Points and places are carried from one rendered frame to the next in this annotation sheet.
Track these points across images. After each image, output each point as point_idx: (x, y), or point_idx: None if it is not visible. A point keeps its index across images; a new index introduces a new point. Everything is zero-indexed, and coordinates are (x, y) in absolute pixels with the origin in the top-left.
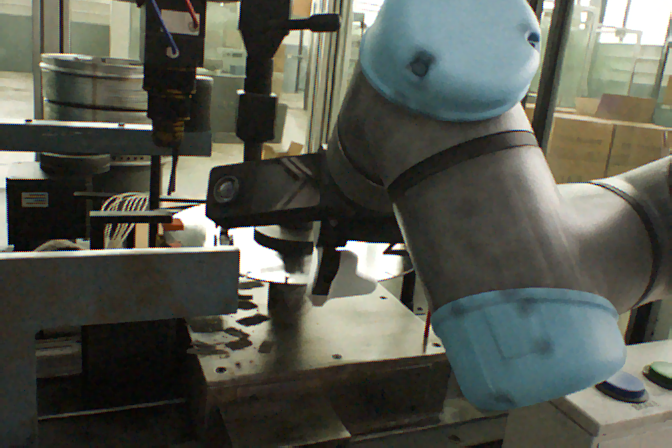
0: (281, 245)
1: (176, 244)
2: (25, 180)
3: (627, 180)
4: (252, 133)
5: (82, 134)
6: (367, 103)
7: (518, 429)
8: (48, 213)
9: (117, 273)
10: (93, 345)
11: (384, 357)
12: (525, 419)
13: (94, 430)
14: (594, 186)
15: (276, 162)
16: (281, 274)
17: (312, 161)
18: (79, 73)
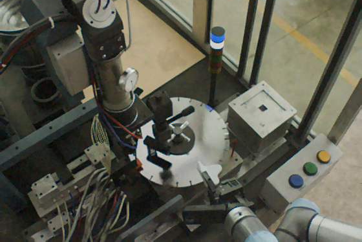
0: (177, 154)
1: (142, 171)
2: (40, 121)
3: (298, 226)
4: (163, 141)
5: (73, 123)
6: None
7: (266, 191)
8: None
9: (151, 221)
10: (128, 207)
11: (221, 175)
12: (268, 190)
13: (135, 220)
14: (290, 237)
15: (203, 211)
16: (187, 179)
17: (215, 212)
18: (17, 35)
